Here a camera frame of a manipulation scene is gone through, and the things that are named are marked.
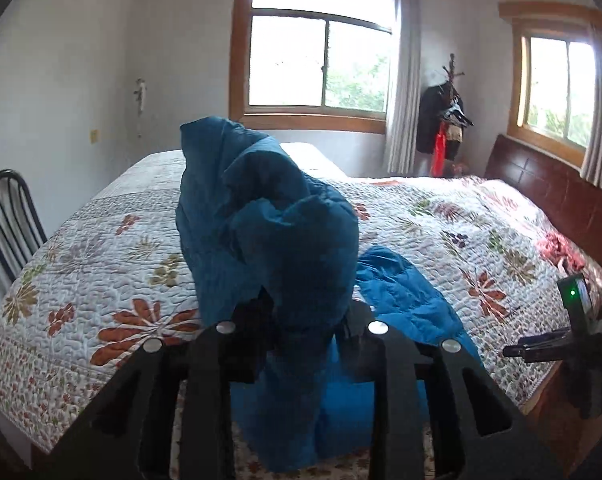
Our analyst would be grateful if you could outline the blue puffer jacket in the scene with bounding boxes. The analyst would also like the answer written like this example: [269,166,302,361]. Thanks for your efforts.
[176,117,476,472]

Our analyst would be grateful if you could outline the coat rack with clothes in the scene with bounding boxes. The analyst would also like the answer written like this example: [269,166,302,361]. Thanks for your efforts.
[415,53,474,178]

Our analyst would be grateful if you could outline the floral quilted bedspread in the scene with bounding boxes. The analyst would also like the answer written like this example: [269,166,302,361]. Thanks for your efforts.
[0,151,602,478]

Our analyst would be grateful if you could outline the dark wooden headboard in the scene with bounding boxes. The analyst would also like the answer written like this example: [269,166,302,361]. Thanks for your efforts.
[484,134,602,266]

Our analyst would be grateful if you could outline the black metal chair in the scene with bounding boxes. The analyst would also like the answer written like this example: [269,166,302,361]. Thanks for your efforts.
[0,169,47,282]

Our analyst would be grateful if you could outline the white grey curtain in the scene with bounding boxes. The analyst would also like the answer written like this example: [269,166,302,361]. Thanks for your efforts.
[385,0,421,176]

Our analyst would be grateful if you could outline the wooden framed window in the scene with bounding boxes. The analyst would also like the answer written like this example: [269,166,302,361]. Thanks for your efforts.
[228,0,419,134]
[498,0,602,168]

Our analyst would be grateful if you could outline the wall mounted white handset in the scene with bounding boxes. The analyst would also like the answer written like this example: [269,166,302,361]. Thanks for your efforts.
[133,78,147,139]

